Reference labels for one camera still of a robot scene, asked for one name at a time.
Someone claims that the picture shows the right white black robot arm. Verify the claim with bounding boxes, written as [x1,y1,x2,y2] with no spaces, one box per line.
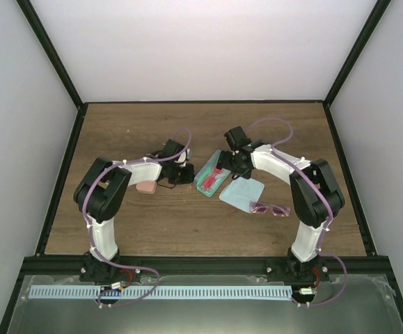
[217,141,345,280]

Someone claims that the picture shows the light blue slotted cable duct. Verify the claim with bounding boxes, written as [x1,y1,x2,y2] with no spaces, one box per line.
[28,285,292,301]

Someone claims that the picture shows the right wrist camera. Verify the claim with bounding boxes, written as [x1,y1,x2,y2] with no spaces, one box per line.
[224,126,251,151]

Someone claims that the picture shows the green glasses case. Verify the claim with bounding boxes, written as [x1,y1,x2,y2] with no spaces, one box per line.
[193,150,230,197]

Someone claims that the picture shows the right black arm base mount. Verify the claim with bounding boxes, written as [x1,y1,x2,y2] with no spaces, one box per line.
[264,255,329,285]

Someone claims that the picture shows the pink glasses case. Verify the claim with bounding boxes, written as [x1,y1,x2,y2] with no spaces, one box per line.
[136,181,157,194]

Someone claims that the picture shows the red lens sunglasses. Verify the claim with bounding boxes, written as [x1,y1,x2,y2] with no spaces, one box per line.
[201,167,223,191]

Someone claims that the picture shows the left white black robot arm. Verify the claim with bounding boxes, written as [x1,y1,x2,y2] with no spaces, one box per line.
[73,139,195,281]

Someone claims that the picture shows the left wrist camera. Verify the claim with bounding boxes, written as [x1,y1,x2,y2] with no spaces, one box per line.
[177,149,191,166]

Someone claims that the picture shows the clear acrylic front panel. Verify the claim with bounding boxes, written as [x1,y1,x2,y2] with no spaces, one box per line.
[8,275,403,333]

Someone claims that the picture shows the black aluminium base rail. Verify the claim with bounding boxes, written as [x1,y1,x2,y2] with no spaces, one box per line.
[20,255,393,277]

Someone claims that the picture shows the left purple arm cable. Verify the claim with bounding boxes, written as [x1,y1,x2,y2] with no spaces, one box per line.
[82,128,160,310]

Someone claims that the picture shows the purple frame sunglasses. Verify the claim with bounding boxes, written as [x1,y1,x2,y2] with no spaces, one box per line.
[250,202,290,217]

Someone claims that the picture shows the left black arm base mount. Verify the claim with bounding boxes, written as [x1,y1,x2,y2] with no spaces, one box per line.
[79,252,140,284]

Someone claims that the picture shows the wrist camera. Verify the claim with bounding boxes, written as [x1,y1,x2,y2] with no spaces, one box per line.
[224,126,251,151]
[177,149,191,166]

